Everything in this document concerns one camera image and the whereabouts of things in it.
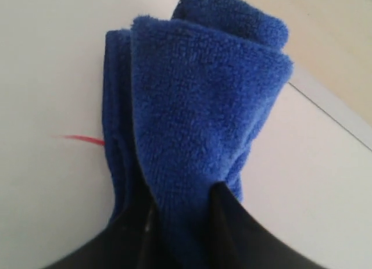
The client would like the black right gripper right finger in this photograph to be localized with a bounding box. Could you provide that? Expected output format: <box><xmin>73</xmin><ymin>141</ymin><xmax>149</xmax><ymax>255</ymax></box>
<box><xmin>210</xmin><ymin>182</ymin><xmax>322</xmax><ymax>269</ymax></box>

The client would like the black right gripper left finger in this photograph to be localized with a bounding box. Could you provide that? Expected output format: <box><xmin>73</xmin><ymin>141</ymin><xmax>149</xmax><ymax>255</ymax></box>
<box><xmin>48</xmin><ymin>167</ymin><xmax>184</xmax><ymax>268</ymax></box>

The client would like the blue cloth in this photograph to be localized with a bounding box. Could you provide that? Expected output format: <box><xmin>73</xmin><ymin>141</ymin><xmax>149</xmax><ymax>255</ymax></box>
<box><xmin>102</xmin><ymin>0</ymin><xmax>293</xmax><ymax>268</ymax></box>

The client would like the white board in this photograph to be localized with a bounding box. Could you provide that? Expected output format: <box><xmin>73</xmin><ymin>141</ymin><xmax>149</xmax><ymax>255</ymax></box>
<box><xmin>1</xmin><ymin>0</ymin><xmax>371</xmax><ymax>268</ymax></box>

